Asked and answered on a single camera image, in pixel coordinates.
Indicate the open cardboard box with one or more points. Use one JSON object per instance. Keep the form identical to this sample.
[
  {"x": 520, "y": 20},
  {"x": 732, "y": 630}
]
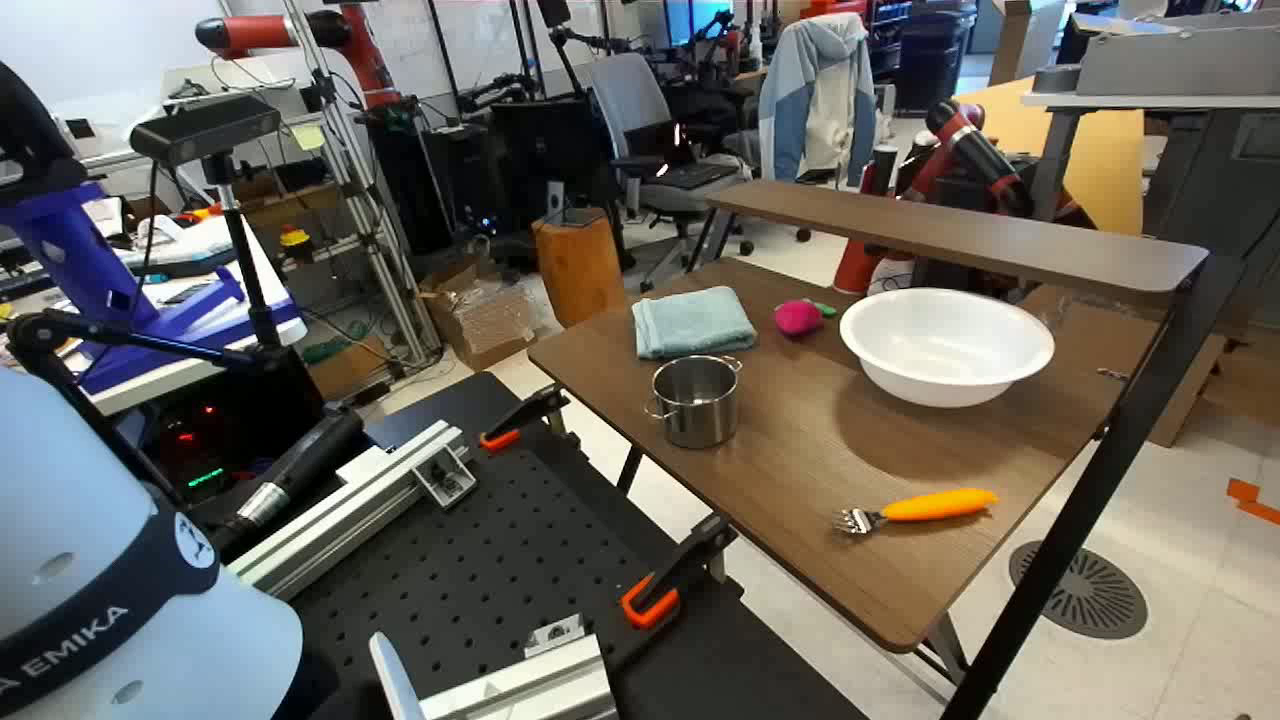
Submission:
[{"x": 483, "y": 316}]

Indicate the orange black bar clamp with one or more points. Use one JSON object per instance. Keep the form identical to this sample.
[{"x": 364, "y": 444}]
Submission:
[
  {"x": 520, "y": 420},
  {"x": 666, "y": 581}
]

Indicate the small steel pot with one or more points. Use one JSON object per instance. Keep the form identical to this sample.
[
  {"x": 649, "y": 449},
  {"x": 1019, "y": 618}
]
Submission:
[{"x": 692, "y": 404}]

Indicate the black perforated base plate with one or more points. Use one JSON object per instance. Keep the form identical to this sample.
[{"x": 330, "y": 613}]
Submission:
[{"x": 520, "y": 560}]

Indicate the purple blue machine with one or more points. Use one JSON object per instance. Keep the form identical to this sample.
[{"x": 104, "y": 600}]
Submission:
[{"x": 81, "y": 253}]

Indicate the black metal table frame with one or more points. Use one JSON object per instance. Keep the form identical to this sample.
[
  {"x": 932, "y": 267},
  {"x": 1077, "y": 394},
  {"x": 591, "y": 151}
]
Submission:
[{"x": 1074, "y": 527}]

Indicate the raised wooden shelf board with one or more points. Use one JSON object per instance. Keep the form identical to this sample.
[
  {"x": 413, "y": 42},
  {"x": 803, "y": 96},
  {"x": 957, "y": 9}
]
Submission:
[{"x": 963, "y": 235}]

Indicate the black camera on tripod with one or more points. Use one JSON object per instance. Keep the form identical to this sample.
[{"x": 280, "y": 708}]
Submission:
[{"x": 202, "y": 129}]

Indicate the folded blue cloth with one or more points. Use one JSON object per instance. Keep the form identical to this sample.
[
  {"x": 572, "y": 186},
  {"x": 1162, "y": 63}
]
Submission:
[{"x": 688, "y": 321}]

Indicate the short aluminium extrusion bracket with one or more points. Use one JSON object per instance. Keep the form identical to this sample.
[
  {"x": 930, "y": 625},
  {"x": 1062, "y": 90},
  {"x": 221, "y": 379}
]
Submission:
[{"x": 527, "y": 681}]

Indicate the white plastic bowl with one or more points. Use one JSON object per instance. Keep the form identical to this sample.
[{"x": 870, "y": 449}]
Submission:
[{"x": 945, "y": 363}]

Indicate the brown wooden cylinder stool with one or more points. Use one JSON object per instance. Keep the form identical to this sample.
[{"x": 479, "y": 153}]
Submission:
[{"x": 577, "y": 267}]

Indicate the long aluminium extrusion rail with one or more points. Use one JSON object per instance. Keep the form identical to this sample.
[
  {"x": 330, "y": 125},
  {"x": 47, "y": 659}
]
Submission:
[{"x": 355, "y": 505}]

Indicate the grey office chair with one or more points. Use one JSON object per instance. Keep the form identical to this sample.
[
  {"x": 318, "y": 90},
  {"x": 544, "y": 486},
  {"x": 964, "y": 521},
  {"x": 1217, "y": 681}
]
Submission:
[{"x": 652, "y": 134}]

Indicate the red black robot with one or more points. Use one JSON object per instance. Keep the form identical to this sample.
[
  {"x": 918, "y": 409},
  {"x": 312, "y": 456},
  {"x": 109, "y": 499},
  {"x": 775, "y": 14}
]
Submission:
[{"x": 964, "y": 167}]

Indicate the red robot arm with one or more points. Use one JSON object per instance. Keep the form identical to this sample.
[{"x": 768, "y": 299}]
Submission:
[{"x": 287, "y": 28}]

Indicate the metal rack frame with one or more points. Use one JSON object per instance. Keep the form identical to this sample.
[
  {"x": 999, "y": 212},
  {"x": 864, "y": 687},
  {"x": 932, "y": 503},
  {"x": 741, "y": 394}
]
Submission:
[{"x": 361, "y": 200}]

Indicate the round floor drain grate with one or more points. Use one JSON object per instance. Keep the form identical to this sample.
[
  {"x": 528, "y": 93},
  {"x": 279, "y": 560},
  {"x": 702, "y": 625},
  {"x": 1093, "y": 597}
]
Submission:
[{"x": 1080, "y": 591}]

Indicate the grey desk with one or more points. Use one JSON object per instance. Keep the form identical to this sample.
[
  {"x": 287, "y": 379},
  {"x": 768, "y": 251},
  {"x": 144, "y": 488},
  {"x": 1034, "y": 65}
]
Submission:
[{"x": 1173, "y": 73}]

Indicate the yellow board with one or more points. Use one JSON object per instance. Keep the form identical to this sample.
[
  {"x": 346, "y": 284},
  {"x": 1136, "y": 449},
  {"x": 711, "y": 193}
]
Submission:
[{"x": 1080, "y": 153}]

